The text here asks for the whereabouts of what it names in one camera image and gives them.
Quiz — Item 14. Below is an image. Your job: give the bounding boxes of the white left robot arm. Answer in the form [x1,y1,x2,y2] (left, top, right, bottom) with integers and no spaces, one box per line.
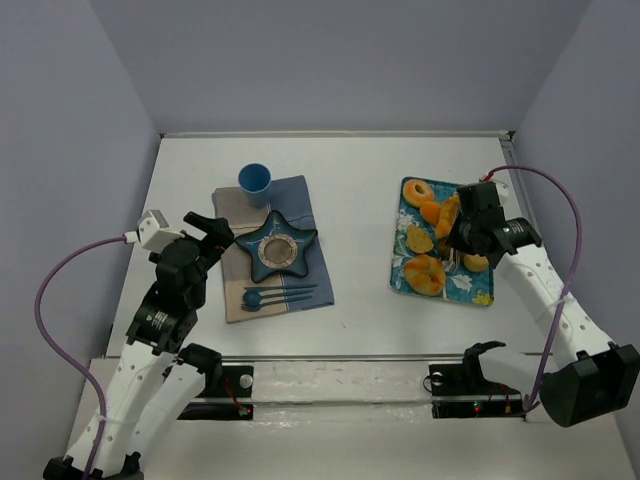
[34,210,234,479]

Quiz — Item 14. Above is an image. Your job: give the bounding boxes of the teal floral tray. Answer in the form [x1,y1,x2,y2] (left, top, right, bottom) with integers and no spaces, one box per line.
[390,177,494,307]

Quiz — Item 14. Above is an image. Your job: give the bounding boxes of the tan speckled bread slice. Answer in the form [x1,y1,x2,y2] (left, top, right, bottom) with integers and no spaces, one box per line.
[406,225,434,254]

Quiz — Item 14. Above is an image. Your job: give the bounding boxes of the blue plastic spoon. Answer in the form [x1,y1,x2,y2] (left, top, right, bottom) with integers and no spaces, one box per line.
[243,290,311,305]

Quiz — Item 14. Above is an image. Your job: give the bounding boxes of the light blue plastic cup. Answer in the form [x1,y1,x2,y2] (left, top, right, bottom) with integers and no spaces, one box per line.
[238,163,271,208]

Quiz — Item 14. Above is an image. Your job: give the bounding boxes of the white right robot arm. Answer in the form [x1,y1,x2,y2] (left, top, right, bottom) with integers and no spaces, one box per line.
[447,182,639,427]

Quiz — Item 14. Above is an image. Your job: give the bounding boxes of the blue beige striped placemat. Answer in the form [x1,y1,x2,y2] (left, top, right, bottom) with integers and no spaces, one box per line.
[212,175,335,324]

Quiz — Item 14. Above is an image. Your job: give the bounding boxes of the small round tan bun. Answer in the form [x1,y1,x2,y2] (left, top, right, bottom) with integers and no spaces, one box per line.
[463,254,490,273]

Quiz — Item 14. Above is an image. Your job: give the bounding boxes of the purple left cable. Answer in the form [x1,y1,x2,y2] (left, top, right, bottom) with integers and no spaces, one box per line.
[33,234,139,480]

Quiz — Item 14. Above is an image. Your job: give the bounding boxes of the orange striped croissant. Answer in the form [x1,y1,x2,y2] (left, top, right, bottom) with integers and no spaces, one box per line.
[435,195,460,241]

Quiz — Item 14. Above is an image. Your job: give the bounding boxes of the orange sugared donut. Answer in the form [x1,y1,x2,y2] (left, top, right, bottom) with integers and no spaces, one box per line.
[402,179,435,208]

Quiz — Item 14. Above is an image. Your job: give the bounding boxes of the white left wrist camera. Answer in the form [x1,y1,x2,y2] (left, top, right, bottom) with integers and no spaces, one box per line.
[134,210,184,254]

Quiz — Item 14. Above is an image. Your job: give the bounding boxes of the stainless steel tongs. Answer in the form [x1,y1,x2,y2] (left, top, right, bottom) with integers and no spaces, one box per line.
[435,238,463,273]

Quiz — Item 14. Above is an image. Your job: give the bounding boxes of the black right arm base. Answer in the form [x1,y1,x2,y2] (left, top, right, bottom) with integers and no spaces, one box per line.
[422,363,525,419]

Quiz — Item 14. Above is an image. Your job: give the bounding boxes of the small round orange bun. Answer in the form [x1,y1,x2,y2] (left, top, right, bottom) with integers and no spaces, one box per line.
[420,201,441,225]

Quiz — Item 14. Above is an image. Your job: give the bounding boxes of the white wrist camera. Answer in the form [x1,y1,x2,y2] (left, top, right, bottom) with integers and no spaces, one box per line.
[479,174,510,205]
[134,210,184,254]

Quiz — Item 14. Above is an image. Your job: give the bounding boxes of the large twisted orange bread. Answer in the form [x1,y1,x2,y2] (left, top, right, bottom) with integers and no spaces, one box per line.
[403,254,446,296]

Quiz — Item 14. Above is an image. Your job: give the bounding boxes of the blue star-shaped dish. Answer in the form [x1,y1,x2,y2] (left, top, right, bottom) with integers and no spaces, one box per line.
[235,211,318,284]

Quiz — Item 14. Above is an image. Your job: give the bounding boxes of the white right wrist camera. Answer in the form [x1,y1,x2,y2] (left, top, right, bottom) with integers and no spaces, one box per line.
[479,174,510,205]

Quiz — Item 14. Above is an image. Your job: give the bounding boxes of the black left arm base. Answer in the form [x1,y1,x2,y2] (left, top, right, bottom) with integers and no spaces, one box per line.
[178,364,254,421]

